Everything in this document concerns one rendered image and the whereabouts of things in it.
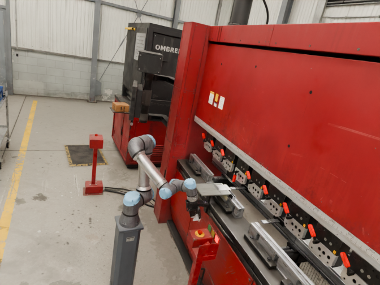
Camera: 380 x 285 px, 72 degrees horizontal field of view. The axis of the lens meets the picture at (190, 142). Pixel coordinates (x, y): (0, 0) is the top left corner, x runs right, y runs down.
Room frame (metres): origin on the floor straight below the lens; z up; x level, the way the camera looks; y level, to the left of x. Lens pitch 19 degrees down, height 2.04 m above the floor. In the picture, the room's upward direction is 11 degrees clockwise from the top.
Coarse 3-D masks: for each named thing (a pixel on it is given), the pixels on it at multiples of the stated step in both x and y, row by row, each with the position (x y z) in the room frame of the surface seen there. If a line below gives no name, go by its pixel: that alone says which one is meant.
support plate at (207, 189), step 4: (196, 184) 1.98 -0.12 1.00; (200, 184) 2.00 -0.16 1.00; (204, 184) 2.01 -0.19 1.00; (208, 184) 2.03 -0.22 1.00; (212, 184) 2.04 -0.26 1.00; (216, 184) 2.05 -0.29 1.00; (220, 184) 2.07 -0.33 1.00; (200, 188) 1.93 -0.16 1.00; (204, 188) 1.94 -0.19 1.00; (208, 188) 1.96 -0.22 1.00; (212, 188) 1.97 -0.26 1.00; (200, 192) 1.87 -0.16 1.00; (204, 192) 1.88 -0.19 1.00; (208, 192) 1.89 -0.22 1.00; (212, 192) 1.90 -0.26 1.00; (216, 192) 1.92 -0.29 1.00; (224, 192) 1.94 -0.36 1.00; (228, 192) 1.96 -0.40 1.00
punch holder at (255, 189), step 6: (252, 174) 1.73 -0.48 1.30; (258, 174) 1.67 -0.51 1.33; (252, 180) 1.71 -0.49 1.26; (258, 180) 1.65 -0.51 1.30; (264, 180) 1.61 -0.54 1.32; (252, 186) 1.69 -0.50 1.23; (258, 186) 1.64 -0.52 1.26; (252, 192) 1.67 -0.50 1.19; (258, 192) 1.64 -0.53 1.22; (258, 198) 1.62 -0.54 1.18; (264, 198) 1.62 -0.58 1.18
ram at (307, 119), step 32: (224, 64) 2.41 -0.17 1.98; (256, 64) 1.99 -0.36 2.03; (288, 64) 1.70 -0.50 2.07; (320, 64) 1.48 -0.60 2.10; (352, 64) 1.32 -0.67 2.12; (224, 96) 2.30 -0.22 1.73; (256, 96) 1.90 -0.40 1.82; (288, 96) 1.62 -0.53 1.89; (320, 96) 1.42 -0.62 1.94; (352, 96) 1.26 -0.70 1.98; (224, 128) 2.19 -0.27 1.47; (256, 128) 1.82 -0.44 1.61; (288, 128) 1.55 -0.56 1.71; (320, 128) 1.36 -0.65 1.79; (352, 128) 1.21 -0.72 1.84; (256, 160) 1.73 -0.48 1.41; (288, 160) 1.48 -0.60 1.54; (320, 160) 1.30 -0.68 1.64; (352, 160) 1.16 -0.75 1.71; (288, 192) 1.41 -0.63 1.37; (320, 192) 1.24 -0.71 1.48; (352, 192) 1.10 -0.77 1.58; (352, 224) 1.05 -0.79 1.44
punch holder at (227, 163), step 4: (228, 152) 2.05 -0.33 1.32; (232, 152) 2.00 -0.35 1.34; (224, 156) 2.09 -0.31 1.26; (228, 156) 2.04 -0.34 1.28; (232, 156) 1.99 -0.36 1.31; (236, 156) 1.97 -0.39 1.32; (224, 160) 2.07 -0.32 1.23; (228, 160) 2.03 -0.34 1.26; (232, 160) 1.98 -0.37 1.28; (236, 160) 1.97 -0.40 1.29; (224, 164) 2.06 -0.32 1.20; (228, 164) 2.01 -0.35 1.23; (232, 164) 1.96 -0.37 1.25; (236, 164) 1.98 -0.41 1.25; (228, 168) 2.00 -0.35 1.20; (232, 168) 1.97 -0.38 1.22
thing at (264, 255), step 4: (244, 236) 1.57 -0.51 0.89; (248, 236) 1.55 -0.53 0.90; (248, 240) 1.52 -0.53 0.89; (252, 240) 1.52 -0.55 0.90; (256, 240) 1.53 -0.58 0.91; (252, 244) 1.48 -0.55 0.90; (256, 244) 1.48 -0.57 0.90; (256, 248) 1.45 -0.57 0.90; (260, 248) 1.45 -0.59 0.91; (256, 252) 1.43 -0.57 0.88; (260, 252) 1.41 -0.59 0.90; (264, 252) 1.42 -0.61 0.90; (260, 256) 1.40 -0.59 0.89; (264, 256) 1.38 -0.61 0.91; (268, 256) 1.39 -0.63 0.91; (264, 260) 1.36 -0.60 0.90; (272, 260) 1.36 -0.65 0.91; (268, 264) 1.32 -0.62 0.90; (272, 264) 1.33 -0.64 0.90; (276, 264) 1.33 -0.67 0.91; (268, 268) 1.31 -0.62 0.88; (272, 268) 1.31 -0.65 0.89
